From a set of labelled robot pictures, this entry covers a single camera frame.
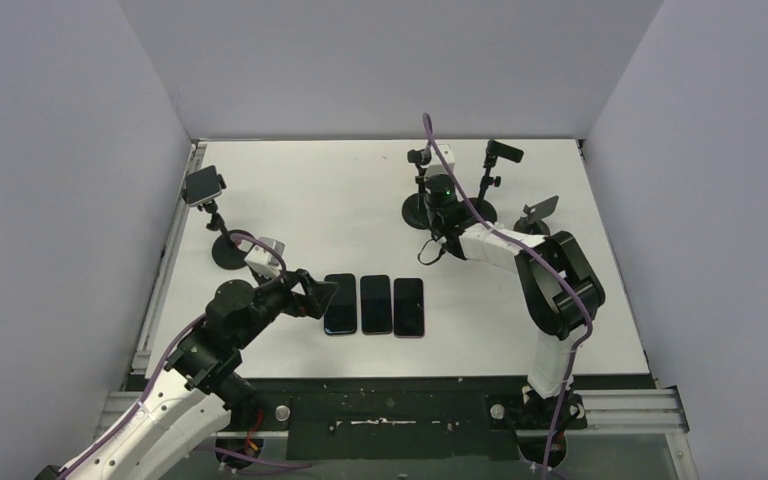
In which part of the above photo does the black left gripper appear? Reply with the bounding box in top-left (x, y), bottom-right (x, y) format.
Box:
top-left (233, 264), bottom-right (337, 349)

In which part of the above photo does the black smartphone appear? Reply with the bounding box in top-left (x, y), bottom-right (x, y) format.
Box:
top-left (323, 273), bottom-right (358, 336)
top-left (360, 275), bottom-right (393, 335)

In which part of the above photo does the black round-base stand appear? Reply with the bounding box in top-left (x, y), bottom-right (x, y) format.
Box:
top-left (401, 147), bottom-right (431, 230)
top-left (469, 139), bottom-right (524, 222)
top-left (197, 200), bottom-right (248, 270)

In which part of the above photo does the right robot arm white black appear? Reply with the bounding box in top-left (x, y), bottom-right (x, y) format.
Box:
top-left (417, 173), bottom-right (606, 428)

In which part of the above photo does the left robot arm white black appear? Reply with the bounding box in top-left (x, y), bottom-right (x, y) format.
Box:
top-left (37, 269), bottom-right (338, 479)

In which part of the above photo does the grey smartphone on left stand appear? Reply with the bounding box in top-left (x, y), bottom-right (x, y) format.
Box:
top-left (181, 165), bottom-right (227, 207)

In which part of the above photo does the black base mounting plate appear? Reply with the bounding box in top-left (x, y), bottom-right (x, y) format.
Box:
top-left (188, 376), bottom-right (581, 465)

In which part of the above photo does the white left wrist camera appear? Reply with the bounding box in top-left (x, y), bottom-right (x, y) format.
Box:
top-left (238, 237), bottom-right (285, 284)

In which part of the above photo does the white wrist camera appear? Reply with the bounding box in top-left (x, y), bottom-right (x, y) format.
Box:
top-left (238, 237), bottom-right (285, 284)
top-left (426, 144), bottom-right (456, 176)

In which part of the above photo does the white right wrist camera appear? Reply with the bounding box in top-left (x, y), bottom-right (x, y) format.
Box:
top-left (426, 144), bottom-right (456, 176)

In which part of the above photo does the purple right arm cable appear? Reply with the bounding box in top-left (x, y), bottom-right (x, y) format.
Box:
top-left (421, 112), bottom-right (595, 480)

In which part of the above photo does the aluminium table frame rail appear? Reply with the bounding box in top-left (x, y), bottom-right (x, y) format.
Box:
top-left (95, 140), bottom-right (208, 440)

